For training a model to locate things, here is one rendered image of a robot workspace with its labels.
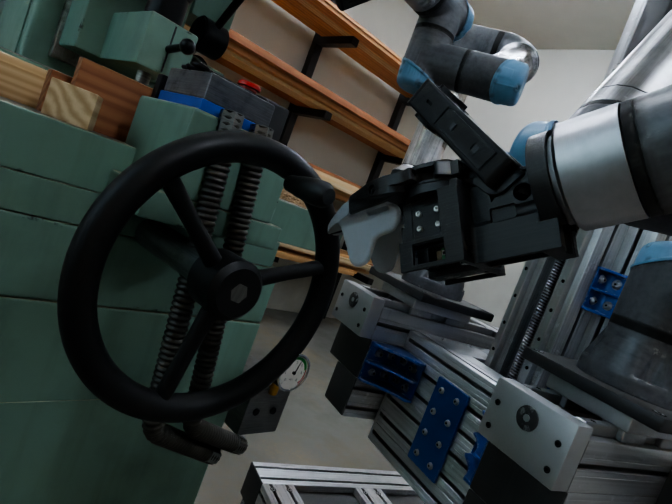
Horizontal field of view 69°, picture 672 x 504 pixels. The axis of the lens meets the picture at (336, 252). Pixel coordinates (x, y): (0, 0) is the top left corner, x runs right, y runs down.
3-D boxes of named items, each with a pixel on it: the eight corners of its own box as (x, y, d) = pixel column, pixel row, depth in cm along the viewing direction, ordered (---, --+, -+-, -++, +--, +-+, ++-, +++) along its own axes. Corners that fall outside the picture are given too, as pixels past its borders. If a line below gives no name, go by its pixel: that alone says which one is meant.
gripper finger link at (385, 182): (338, 209, 41) (430, 178, 35) (337, 192, 41) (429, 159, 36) (372, 222, 44) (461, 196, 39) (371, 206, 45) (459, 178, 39)
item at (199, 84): (199, 109, 50) (217, 56, 49) (153, 98, 57) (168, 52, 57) (292, 152, 59) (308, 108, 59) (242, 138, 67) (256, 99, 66)
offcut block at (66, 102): (49, 115, 54) (60, 81, 53) (92, 131, 55) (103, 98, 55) (40, 113, 50) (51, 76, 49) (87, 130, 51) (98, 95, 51)
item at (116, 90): (62, 120, 56) (83, 57, 55) (59, 118, 57) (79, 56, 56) (242, 185, 74) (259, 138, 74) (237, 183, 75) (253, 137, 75)
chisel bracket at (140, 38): (131, 73, 63) (152, 9, 62) (94, 67, 73) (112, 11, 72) (182, 97, 68) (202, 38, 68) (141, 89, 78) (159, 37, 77)
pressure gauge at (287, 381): (267, 404, 73) (286, 353, 73) (253, 391, 76) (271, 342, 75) (297, 402, 78) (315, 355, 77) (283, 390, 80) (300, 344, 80)
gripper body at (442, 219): (390, 273, 37) (556, 239, 29) (384, 169, 39) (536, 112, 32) (441, 287, 43) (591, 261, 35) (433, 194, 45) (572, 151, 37)
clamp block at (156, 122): (161, 191, 49) (191, 104, 48) (112, 165, 58) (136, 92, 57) (273, 225, 59) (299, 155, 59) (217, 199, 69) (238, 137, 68)
